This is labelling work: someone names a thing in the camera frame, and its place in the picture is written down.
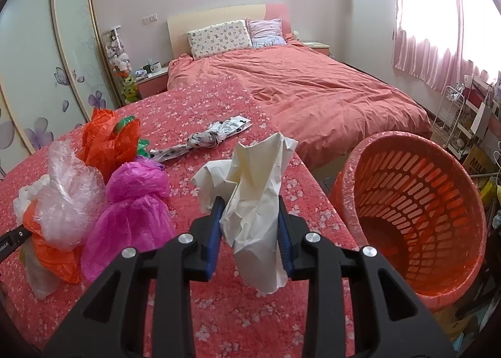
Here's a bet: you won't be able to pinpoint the orange plastic bag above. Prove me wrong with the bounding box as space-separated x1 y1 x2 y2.
22 203 82 284
78 109 136 183

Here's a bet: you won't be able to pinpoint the clear bubble wrap bag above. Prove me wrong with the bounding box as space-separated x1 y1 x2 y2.
35 141 106 251

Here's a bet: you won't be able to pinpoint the magenta plastic bag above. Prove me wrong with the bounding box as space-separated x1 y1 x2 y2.
81 156 175 282

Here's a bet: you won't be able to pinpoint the green plastic bag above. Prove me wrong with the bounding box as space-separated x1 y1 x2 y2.
115 115 149 161

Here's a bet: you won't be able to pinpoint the white paper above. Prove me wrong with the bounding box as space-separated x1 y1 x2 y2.
191 132 298 294

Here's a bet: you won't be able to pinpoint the white black-print plastic bag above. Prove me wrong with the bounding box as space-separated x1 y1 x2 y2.
149 115 252 163

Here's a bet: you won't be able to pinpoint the orange plastic laundry basket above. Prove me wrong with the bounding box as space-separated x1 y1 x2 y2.
329 132 487 311

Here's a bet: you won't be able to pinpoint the sliding flower wardrobe doors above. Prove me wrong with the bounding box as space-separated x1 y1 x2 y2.
1 0 121 176

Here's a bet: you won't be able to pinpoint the pink white nightstand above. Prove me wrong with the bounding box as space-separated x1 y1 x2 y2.
137 67 168 98

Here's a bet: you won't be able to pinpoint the salmon pink duvet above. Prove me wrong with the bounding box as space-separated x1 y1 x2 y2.
167 41 431 170

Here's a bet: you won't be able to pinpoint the plush toy display tube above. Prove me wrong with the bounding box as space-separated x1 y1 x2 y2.
103 26 139 104

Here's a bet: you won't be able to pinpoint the beige pink headboard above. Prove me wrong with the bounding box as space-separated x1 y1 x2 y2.
167 3 292 59

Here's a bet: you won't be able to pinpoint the far side nightstand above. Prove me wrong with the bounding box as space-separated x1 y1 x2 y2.
302 42 330 56

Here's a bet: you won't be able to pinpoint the floral white pillow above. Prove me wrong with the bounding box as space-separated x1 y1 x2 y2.
187 19 252 60

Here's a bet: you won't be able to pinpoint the pink window curtain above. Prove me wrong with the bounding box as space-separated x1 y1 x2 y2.
392 0 500 92

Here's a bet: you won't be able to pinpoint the pink striped pillow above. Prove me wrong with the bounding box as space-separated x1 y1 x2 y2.
246 19 286 49

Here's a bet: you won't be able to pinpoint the white wire shelf rack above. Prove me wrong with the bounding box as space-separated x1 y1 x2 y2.
432 83 476 161

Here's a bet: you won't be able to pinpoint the white wall socket plate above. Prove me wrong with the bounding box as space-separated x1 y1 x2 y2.
143 13 158 25

